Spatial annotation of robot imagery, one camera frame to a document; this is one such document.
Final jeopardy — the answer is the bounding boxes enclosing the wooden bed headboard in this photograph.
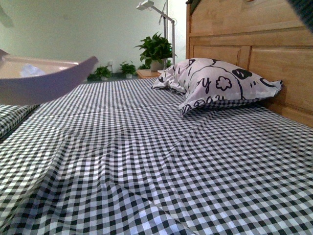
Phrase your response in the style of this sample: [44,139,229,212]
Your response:
[186,0,313,126]

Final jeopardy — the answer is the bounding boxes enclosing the small potted plant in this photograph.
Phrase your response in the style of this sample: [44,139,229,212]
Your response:
[120,61,136,79]
[94,66,112,81]

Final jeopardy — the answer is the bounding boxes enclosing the large potted green plant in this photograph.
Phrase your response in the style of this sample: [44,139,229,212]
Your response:
[135,33,173,71]

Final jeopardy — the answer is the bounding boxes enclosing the white plastic dustpan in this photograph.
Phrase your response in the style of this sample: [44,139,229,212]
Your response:
[0,50,98,105]

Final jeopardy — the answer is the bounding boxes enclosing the black white checkered bedsheet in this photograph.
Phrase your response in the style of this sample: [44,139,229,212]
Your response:
[0,79,313,235]

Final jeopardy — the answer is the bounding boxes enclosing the far wooden nightstand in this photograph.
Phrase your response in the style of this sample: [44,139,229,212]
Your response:
[136,70,161,78]

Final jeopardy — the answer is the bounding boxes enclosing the white cartoon print pillow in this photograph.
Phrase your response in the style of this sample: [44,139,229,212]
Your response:
[152,58,283,116]

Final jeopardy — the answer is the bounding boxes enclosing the white floor lamp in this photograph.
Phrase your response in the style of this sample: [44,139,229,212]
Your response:
[136,0,176,64]

